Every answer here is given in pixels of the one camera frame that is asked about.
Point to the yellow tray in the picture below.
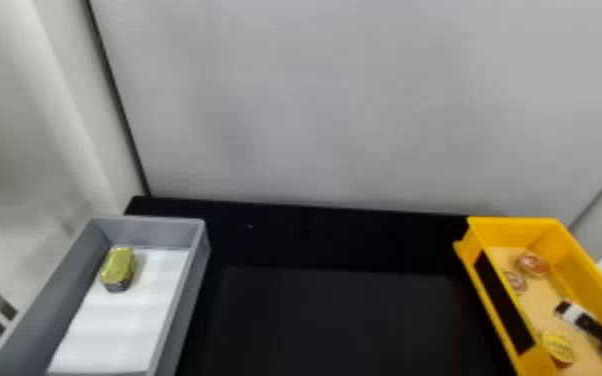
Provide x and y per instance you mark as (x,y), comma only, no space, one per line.
(579,257)

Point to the white foam pad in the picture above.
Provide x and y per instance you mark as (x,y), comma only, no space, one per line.
(122,325)

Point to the black part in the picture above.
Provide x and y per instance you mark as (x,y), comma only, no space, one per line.
(503,302)

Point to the grey tray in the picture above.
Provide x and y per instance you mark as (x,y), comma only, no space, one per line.
(44,310)

